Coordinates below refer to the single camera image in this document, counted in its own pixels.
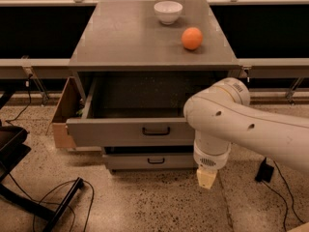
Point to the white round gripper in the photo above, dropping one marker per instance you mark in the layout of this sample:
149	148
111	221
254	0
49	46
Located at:
210	159

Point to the grey top drawer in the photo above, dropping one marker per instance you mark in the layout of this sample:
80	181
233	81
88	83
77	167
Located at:
123	127

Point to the grey drawer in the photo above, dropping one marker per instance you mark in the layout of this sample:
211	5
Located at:
123	127
148	161

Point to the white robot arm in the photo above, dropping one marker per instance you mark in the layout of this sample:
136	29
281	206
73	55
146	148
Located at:
221	116

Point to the grey bottom drawer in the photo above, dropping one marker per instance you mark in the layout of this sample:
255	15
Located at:
148	161

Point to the grey drawer cabinet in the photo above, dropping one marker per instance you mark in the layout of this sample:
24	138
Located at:
126	47

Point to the black power adapter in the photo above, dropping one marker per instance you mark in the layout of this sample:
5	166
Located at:
265	172

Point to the orange fruit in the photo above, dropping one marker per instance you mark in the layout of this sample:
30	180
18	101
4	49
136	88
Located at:
192	38

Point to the brown cardboard box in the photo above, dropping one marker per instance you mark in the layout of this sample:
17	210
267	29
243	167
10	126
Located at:
66	108

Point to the white ceramic bowl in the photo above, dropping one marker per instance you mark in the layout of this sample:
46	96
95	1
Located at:
168	12

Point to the black stand base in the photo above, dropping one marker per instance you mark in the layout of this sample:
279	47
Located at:
45	174

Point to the grey railing beam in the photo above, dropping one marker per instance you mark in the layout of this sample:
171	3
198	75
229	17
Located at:
42	68

